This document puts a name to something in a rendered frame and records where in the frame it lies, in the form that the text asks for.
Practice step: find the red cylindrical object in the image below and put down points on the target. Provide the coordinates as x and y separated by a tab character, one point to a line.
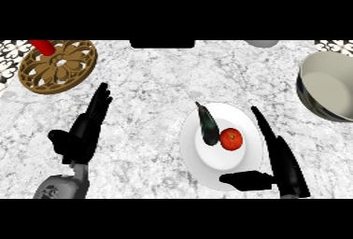
45	46

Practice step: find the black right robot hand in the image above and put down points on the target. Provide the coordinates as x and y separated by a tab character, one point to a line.
284	161

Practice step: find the white round plate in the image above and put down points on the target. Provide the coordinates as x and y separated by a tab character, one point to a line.
222	146

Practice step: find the dark green eggplant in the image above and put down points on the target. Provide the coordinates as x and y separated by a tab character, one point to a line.
208	126

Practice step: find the brown carved wooden trivet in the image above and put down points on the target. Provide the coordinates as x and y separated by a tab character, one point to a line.
58	66

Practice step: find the grey bowl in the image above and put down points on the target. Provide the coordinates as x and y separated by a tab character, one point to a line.
329	87

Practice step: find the grey rounded object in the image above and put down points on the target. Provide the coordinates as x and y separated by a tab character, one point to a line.
262	43

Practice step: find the black and white patterned tile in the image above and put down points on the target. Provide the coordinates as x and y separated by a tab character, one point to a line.
11	59
335	46

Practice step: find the red tomato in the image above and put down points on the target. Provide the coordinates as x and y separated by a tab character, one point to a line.
231	139

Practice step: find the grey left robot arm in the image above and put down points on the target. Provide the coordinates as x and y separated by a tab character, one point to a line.
64	184

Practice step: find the black rectangular object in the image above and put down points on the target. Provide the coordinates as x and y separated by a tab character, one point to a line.
162	44

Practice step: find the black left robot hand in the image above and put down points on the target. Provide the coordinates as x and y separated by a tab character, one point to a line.
82	137

